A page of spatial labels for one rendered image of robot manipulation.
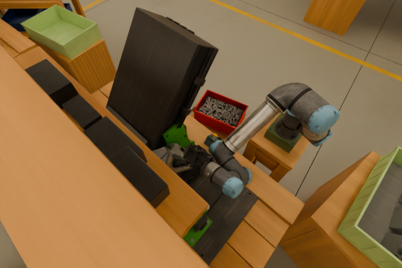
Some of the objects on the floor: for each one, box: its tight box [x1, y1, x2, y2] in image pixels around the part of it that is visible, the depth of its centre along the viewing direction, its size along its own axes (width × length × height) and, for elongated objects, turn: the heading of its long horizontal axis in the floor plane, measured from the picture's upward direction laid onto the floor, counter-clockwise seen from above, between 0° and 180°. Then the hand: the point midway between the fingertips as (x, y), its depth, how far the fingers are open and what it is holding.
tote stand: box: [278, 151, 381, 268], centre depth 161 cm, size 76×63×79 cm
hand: (174, 149), depth 104 cm, fingers open, 9 cm apart
